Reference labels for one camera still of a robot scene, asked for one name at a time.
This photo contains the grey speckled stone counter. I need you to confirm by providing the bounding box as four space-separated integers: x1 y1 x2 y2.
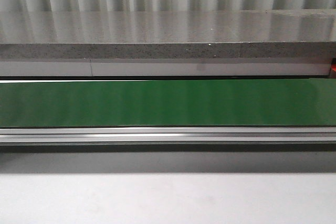
1 9 335 79

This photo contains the aluminium conveyor frame rail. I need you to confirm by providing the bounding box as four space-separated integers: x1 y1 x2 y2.
1 126 335 153

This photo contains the green conveyor belt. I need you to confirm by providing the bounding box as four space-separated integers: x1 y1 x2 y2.
1 78 335 127

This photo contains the orange red object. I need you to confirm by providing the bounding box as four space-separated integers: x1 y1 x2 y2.
329 58 336 79

